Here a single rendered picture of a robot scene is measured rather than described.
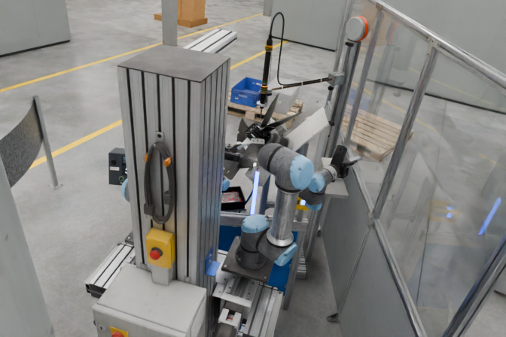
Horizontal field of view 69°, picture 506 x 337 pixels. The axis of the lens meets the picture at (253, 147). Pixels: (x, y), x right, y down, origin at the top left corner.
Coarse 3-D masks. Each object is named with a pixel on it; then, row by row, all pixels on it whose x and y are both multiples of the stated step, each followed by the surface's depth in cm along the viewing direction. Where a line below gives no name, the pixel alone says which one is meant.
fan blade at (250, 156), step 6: (252, 144) 236; (258, 144) 237; (264, 144) 238; (246, 150) 233; (252, 150) 232; (258, 150) 232; (246, 156) 229; (252, 156) 227; (240, 162) 226; (246, 162) 224; (252, 162) 223; (258, 162) 222
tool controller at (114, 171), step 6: (114, 150) 205; (120, 150) 206; (108, 156) 201; (114, 156) 201; (120, 156) 201; (108, 162) 202; (114, 162) 201; (120, 162) 202; (108, 168) 203; (114, 168) 203; (120, 168) 203; (108, 174) 204; (114, 174) 204; (120, 174) 204; (108, 180) 205; (114, 180) 205
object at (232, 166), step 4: (244, 148) 250; (236, 152) 251; (240, 152) 250; (224, 160) 254; (228, 160) 252; (224, 164) 252; (228, 164) 251; (232, 164) 250; (236, 164) 249; (224, 168) 251; (228, 168) 250; (232, 168) 249; (236, 168) 248; (224, 172) 250; (232, 172) 248; (236, 172) 247; (228, 176) 248; (232, 176) 246
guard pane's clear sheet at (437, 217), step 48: (384, 48) 226; (384, 96) 219; (432, 96) 162; (480, 96) 129; (384, 144) 212; (432, 144) 159; (480, 144) 127; (432, 192) 155; (480, 192) 125; (432, 240) 152; (480, 240) 122; (432, 288) 148; (432, 336) 145
